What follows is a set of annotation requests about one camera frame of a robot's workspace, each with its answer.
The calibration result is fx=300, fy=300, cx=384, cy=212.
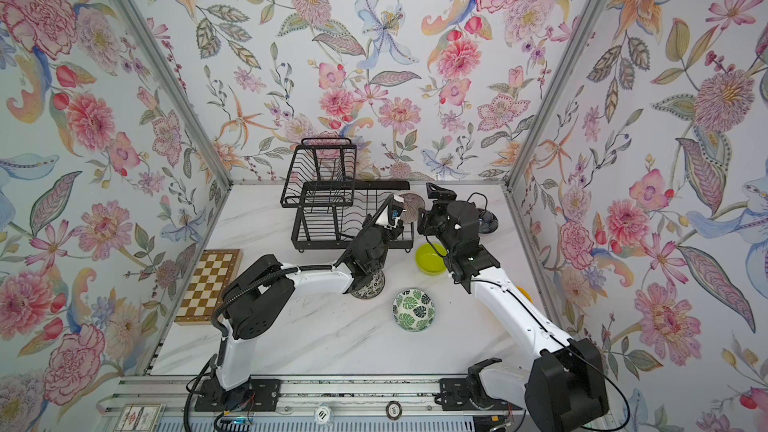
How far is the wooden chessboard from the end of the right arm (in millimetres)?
630

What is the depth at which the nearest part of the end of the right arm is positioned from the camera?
0.58 metres

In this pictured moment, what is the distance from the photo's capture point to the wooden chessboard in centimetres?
86
